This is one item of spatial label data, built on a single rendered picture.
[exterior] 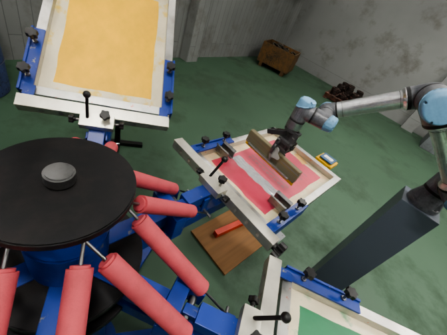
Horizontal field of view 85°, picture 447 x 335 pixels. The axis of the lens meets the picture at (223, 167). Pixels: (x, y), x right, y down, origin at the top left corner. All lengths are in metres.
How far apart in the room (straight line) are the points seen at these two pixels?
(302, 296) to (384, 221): 0.68
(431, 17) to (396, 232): 6.93
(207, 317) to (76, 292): 0.37
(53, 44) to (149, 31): 0.45
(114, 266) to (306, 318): 0.70
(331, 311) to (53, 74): 1.48
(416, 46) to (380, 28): 0.96
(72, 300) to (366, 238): 1.41
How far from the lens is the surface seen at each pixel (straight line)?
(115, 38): 1.47
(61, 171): 0.61
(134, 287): 0.64
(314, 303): 1.09
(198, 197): 1.01
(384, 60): 8.15
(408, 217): 1.52
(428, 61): 8.07
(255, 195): 1.26
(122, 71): 1.36
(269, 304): 0.89
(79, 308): 0.59
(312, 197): 1.42
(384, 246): 1.63
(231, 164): 1.37
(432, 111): 1.15
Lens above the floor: 1.77
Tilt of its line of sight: 38 degrees down
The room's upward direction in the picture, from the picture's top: 23 degrees clockwise
